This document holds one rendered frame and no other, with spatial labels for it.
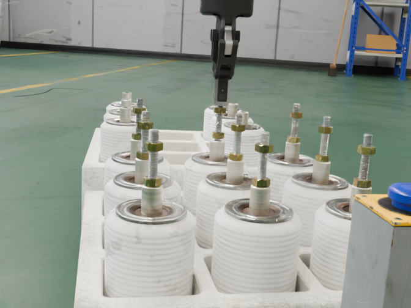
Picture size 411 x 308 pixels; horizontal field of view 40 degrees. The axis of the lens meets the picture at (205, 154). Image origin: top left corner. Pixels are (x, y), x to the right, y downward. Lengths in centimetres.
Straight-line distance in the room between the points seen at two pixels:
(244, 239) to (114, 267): 14
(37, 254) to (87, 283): 54
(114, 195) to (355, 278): 31
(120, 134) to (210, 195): 42
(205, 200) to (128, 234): 17
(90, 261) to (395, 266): 35
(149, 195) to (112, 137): 51
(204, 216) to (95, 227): 15
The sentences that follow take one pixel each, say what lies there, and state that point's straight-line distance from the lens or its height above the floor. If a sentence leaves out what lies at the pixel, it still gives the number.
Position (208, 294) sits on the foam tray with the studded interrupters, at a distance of 59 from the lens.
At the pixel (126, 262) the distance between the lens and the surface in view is 57.
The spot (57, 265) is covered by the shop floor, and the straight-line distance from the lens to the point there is 109.
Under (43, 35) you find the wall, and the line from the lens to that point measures 793.
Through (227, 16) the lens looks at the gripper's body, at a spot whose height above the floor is 46.
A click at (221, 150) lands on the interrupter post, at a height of 27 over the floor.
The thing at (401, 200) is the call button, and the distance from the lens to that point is 46.
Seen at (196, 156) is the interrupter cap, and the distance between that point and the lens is 84.
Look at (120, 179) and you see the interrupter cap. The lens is 71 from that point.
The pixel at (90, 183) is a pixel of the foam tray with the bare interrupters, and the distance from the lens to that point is 107.
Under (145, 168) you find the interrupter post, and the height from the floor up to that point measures 27.
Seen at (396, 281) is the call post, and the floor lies 27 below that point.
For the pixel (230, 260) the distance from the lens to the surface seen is 60.
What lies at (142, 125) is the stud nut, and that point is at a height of 32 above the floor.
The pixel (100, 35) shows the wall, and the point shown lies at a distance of 758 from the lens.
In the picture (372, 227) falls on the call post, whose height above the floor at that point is 30.
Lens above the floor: 45
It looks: 13 degrees down
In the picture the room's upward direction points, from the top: 3 degrees clockwise
